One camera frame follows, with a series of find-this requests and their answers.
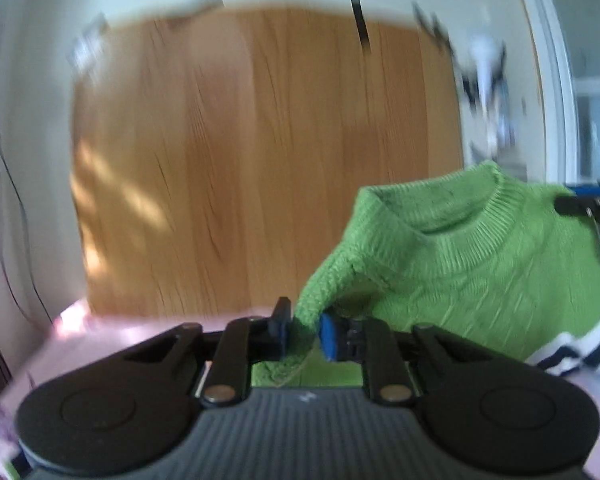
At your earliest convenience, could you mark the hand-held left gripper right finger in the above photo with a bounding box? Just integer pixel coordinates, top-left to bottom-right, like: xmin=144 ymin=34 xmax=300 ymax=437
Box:
xmin=319 ymin=312 xmax=473 ymax=407

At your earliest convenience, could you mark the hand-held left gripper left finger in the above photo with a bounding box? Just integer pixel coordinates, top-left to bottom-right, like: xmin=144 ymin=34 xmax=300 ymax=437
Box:
xmin=122 ymin=297 xmax=295 ymax=407

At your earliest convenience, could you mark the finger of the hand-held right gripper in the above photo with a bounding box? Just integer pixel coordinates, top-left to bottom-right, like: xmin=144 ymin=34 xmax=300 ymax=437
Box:
xmin=554 ymin=185 xmax=600 ymax=241

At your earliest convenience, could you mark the green navy white striped sweater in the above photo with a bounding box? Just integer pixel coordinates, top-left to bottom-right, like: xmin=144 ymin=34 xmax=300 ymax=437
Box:
xmin=252 ymin=160 xmax=600 ymax=388

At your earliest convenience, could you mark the pink printed bedsheet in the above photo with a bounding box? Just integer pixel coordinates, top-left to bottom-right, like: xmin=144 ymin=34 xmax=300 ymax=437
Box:
xmin=0 ymin=297 xmax=600 ymax=480

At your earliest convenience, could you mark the black tape strip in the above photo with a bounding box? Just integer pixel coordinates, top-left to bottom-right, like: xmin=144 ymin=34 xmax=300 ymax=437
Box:
xmin=349 ymin=0 xmax=372 ymax=57

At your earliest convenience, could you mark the white door frame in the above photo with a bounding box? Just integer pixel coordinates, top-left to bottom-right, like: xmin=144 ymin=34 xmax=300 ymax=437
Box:
xmin=507 ymin=0 xmax=583 ymax=183

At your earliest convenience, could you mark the wood-pattern wall board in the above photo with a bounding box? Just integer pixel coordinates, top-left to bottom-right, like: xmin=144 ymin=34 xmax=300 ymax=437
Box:
xmin=69 ymin=6 xmax=468 ymax=318

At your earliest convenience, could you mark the black wall cable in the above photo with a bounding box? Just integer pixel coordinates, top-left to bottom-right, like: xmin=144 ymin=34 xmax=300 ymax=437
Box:
xmin=0 ymin=85 xmax=53 ymax=331

